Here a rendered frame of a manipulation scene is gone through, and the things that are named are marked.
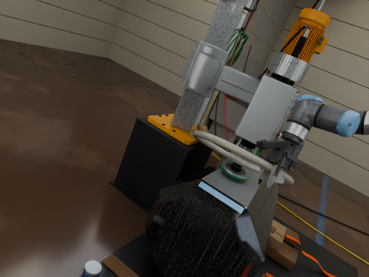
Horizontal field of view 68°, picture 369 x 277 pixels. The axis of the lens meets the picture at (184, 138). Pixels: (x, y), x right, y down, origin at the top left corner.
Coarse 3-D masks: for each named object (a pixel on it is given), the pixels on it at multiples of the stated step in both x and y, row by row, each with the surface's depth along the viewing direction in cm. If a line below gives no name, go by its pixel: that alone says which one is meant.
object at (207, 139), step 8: (200, 136) 114; (208, 136) 109; (216, 136) 107; (208, 144) 141; (216, 144) 107; (224, 144) 104; (232, 144) 103; (224, 152) 146; (240, 152) 101; (248, 152) 101; (240, 160) 146; (256, 160) 101; (264, 160) 101; (248, 168) 145; (256, 168) 142; (264, 168) 102; (288, 176) 107; (288, 184) 113
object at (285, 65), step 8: (280, 56) 161; (288, 56) 158; (272, 64) 166; (280, 64) 161; (288, 64) 159; (296, 64) 158; (304, 64) 158; (272, 72) 224; (280, 72) 161; (288, 72) 159; (296, 72) 159; (304, 72) 162; (280, 80) 170; (288, 80) 170; (296, 80) 162
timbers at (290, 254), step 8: (288, 232) 301; (296, 232) 307; (288, 240) 297; (272, 248) 260; (280, 248) 265; (288, 248) 270; (272, 256) 261; (280, 256) 258; (288, 256) 258; (296, 256) 263; (288, 264) 255
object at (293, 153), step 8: (288, 136) 101; (296, 144) 104; (272, 152) 105; (280, 152) 101; (288, 152) 103; (296, 152) 103; (272, 160) 103; (288, 160) 102; (296, 160) 102; (288, 168) 102
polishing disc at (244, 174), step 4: (224, 160) 201; (224, 164) 194; (228, 164) 197; (224, 168) 190; (228, 168) 191; (228, 172) 187; (232, 172) 187; (236, 172) 190; (240, 172) 193; (244, 172) 196; (236, 176) 186; (240, 176) 186; (244, 176) 188; (248, 176) 191
